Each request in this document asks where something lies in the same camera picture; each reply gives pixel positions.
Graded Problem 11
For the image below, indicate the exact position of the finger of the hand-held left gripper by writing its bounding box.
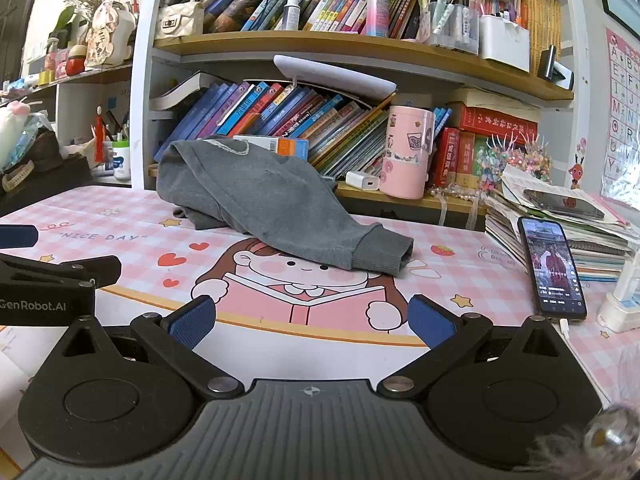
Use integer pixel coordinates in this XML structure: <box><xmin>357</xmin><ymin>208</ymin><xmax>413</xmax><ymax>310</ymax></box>
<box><xmin>0</xmin><ymin>254</ymin><xmax>122</xmax><ymax>291</ymax></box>
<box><xmin>0</xmin><ymin>225</ymin><xmax>39</xmax><ymax>249</ymax></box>

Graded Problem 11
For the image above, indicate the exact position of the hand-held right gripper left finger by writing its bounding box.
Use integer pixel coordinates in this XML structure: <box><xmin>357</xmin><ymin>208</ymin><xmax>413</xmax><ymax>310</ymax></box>
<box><xmin>50</xmin><ymin>296</ymin><xmax>246</xmax><ymax>401</ymax></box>

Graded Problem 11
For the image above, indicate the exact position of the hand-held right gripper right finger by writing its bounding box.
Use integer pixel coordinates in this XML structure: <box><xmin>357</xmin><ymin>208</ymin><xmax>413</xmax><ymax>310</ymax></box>
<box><xmin>377</xmin><ymin>296</ymin><xmax>576</xmax><ymax>401</ymax></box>

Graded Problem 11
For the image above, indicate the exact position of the pink cartoon desk mat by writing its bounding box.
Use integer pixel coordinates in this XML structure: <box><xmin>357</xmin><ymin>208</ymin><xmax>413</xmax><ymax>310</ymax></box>
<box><xmin>0</xmin><ymin>185</ymin><xmax>640</xmax><ymax>466</ymax></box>

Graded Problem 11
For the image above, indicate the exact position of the clear plastic bag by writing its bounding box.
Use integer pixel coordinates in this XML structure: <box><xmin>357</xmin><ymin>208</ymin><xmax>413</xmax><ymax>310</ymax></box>
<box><xmin>0</xmin><ymin>110</ymin><xmax>53</xmax><ymax>171</ymax></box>

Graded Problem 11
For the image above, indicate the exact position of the white bottle green cap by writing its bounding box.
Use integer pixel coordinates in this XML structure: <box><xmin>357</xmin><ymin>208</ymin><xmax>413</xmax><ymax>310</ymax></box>
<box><xmin>112</xmin><ymin>140</ymin><xmax>132</xmax><ymax>181</ymax></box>

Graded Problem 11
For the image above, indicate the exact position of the black smartphone lit screen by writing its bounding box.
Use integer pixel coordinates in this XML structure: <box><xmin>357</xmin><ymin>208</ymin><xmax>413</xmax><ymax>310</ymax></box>
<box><xmin>517</xmin><ymin>216</ymin><xmax>588</xmax><ymax>321</ymax></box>

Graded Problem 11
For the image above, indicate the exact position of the cup of pens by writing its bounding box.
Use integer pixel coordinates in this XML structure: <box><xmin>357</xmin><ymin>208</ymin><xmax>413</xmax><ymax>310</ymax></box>
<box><xmin>102</xmin><ymin>110</ymin><xmax>132</xmax><ymax>143</ymax></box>

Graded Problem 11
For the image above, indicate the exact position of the white side shelf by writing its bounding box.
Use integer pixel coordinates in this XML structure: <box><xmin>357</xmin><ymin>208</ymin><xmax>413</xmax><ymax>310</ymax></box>
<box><xmin>25</xmin><ymin>65</ymin><xmax>133</xmax><ymax>188</ymax></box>

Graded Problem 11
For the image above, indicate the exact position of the white charger adapter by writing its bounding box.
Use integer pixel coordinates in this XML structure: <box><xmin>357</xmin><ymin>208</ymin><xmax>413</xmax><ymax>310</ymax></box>
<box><xmin>345</xmin><ymin>171</ymin><xmax>381</xmax><ymax>192</ymax></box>

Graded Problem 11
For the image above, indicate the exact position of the red upright dictionary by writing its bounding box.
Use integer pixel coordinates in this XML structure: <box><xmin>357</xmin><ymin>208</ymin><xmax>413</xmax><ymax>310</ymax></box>
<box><xmin>434</xmin><ymin>127</ymin><xmax>462</xmax><ymax>188</ymax></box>

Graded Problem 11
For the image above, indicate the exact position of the pink sticker tumbler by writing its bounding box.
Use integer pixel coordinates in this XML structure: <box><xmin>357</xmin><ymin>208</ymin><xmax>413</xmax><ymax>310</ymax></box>
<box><xmin>378</xmin><ymin>105</ymin><xmax>435</xmax><ymax>200</ymax></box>

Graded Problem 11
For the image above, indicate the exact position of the stack of books and papers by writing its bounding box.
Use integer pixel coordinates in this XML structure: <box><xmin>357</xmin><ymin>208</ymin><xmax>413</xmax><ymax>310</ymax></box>
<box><xmin>484</xmin><ymin>162</ymin><xmax>640</xmax><ymax>283</ymax></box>

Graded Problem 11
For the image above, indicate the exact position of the thick grey open book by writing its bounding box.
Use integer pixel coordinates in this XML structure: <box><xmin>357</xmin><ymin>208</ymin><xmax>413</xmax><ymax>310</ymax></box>
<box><xmin>149</xmin><ymin>72</ymin><xmax>216</xmax><ymax>111</ymax></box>

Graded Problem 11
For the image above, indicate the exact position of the white desk device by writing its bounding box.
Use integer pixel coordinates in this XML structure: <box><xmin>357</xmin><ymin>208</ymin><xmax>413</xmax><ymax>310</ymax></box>
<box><xmin>596</xmin><ymin>259</ymin><xmax>640</xmax><ymax>333</ymax></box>

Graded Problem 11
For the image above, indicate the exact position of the orange white box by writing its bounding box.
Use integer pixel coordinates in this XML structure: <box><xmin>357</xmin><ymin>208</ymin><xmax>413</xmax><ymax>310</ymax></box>
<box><xmin>232</xmin><ymin>135</ymin><xmax>310</xmax><ymax>162</ymax></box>

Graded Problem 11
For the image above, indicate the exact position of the fluffy bead charm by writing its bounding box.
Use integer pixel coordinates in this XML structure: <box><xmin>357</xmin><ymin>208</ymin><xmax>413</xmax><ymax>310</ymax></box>
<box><xmin>530</xmin><ymin>400</ymin><xmax>640</xmax><ymax>480</ymax></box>

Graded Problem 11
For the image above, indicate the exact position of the white cartoon vase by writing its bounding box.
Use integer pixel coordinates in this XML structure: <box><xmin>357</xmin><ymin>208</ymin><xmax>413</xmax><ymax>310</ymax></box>
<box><xmin>85</xmin><ymin>0</ymin><xmax>136</xmax><ymax>68</ymax></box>

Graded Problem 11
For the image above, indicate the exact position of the row of colourful slim books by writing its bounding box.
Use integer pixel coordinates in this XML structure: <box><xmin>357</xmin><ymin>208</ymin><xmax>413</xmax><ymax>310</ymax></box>
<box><xmin>172</xmin><ymin>80</ymin><xmax>453</xmax><ymax>181</ymax></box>

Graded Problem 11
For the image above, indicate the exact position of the beige thick book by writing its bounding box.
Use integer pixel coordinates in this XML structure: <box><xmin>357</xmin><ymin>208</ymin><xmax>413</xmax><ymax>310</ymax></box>
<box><xmin>452</xmin><ymin>87</ymin><xmax>538</xmax><ymax>108</ymax></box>

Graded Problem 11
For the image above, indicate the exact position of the white quilted handbag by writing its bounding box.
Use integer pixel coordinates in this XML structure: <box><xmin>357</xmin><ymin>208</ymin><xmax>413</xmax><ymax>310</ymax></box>
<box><xmin>154</xmin><ymin>1</ymin><xmax>205</xmax><ymax>41</ymax></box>

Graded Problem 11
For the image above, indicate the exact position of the white flat panel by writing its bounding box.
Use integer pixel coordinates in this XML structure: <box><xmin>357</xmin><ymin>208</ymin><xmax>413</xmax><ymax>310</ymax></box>
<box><xmin>273</xmin><ymin>54</ymin><xmax>398</xmax><ymax>106</ymax></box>

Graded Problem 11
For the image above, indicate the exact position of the black phone stand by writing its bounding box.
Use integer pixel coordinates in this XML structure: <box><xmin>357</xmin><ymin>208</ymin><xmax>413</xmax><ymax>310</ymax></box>
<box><xmin>537</xmin><ymin>45</ymin><xmax>575</xmax><ymax>92</ymax></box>

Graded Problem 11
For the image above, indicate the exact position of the white storage box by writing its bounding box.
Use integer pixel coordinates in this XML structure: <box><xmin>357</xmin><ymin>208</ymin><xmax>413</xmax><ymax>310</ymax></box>
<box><xmin>479</xmin><ymin>14</ymin><xmax>531</xmax><ymax>73</ymax></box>

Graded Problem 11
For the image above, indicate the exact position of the clear pen holder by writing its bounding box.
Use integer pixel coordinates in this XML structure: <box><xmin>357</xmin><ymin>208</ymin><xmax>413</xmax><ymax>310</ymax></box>
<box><xmin>427</xmin><ymin>0</ymin><xmax>483</xmax><ymax>53</ymax></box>

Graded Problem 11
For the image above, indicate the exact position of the wooden bookshelf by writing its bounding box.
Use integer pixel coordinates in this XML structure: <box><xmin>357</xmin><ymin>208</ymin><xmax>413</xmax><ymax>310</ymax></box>
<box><xmin>131</xmin><ymin>0</ymin><xmax>591</xmax><ymax>233</ymax></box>

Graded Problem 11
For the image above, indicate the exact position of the pink gradient bottle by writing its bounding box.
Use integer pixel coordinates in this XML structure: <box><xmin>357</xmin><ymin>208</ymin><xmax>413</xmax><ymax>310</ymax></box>
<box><xmin>365</xmin><ymin>0</ymin><xmax>391</xmax><ymax>38</ymax></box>

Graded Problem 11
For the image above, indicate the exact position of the white spray bottle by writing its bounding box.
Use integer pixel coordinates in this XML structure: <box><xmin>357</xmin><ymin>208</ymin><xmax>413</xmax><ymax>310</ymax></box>
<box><xmin>281</xmin><ymin>0</ymin><xmax>302</xmax><ymax>32</ymax></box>

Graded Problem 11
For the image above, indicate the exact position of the bamboo slip scroll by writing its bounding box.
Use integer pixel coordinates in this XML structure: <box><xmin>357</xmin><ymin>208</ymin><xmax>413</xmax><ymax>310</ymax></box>
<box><xmin>520</xmin><ymin>0</ymin><xmax>563</xmax><ymax>78</ymax></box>

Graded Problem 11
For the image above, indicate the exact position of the pearl bead string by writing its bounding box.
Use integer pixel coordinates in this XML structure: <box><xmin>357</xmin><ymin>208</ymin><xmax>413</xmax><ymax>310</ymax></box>
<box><xmin>425</xmin><ymin>185</ymin><xmax>488</xmax><ymax>203</ymax></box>

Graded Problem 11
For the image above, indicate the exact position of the deer wall sticker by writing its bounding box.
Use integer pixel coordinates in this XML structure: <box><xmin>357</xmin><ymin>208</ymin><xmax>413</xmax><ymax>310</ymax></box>
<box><xmin>567</xmin><ymin>137</ymin><xmax>592</xmax><ymax>191</ymax></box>

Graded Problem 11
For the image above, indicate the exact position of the alphabet wall poster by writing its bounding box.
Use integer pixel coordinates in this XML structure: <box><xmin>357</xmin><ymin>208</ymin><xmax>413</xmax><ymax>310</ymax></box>
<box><xmin>602</xmin><ymin>27</ymin><xmax>640</xmax><ymax>201</ymax></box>

